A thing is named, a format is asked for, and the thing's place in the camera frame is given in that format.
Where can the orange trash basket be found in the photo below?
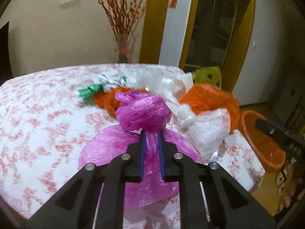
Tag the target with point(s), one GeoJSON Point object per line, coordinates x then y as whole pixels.
{"type": "Point", "coordinates": [271, 156]}

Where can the white plastic bag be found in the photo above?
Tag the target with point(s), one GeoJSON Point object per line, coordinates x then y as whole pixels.
{"type": "Point", "coordinates": [205, 131]}

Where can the black television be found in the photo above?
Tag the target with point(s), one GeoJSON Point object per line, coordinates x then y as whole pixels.
{"type": "Point", "coordinates": [5, 66]}

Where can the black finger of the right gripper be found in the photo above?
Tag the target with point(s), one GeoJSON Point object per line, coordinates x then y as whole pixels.
{"type": "Point", "coordinates": [271, 127]}

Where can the floral white tablecloth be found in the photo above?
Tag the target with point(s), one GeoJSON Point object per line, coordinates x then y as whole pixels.
{"type": "Point", "coordinates": [44, 127]}

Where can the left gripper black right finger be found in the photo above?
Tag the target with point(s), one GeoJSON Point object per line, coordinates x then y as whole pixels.
{"type": "Point", "coordinates": [209, 196]}

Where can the knotted orange plastic bag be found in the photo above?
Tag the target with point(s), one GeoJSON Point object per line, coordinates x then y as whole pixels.
{"type": "Point", "coordinates": [107, 100]}

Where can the glass vase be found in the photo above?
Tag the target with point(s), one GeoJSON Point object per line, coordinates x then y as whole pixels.
{"type": "Point", "coordinates": [124, 48]}

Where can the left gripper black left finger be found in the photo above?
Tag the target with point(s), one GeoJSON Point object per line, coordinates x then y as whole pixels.
{"type": "Point", "coordinates": [94, 196]}

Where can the magenta plastic bag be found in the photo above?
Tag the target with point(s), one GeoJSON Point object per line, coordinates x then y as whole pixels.
{"type": "Point", "coordinates": [140, 116]}

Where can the yellow-green paw print bag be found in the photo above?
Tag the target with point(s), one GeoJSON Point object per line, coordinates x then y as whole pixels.
{"type": "Point", "coordinates": [210, 75]}

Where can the glass sliding door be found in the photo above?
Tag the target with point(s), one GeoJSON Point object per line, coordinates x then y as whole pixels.
{"type": "Point", "coordinates": [212, 33]}

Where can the red berry branch bouquet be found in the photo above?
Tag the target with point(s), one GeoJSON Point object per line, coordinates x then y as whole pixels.
{"type": "Point", "coordinates": [124, 7]}

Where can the green white printed bag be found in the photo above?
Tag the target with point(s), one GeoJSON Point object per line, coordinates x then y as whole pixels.
{"type": "Point", "coordinates": [105, 85]}

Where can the large orange plastic bag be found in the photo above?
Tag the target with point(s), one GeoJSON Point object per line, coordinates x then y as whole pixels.
{"type": "Point", "coordinates": [205, 97]}

